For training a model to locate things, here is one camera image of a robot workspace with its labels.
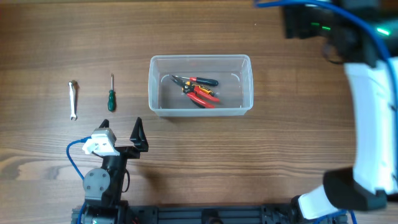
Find small silver wrench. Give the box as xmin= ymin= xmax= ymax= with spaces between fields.
xmin=68 ymin=80 xmax=77 ymax=120

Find orange black needle-nose pliers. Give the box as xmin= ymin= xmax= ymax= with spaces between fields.
xmin=169 ymin=75 xmax=216 ymax=110

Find red handled cutting pliers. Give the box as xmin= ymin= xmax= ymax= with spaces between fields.
xmin=182 ymin=81 xmax=221 ymax=110

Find red black screwdriver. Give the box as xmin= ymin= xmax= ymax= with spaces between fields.
xmin=172 ymin=75 xmax=219 ymax=86

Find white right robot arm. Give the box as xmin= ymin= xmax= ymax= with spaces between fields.
xmin=148 ymin=1 xmax=397 ymax=223

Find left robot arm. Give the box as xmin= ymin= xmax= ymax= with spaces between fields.
xmin=76 ymin=118 xmax=149 ymax=223

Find clear plastic container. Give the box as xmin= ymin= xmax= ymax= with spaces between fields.
xmin=148 ymin=54 xmax=254 ymax=117

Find green handled screwdriver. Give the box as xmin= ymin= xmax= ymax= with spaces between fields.
xmin=108 ymin=73 xmax=116 ymax=112

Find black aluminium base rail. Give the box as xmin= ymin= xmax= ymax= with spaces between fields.
xmin=70 ymin=203 xmax=348 ymax=224

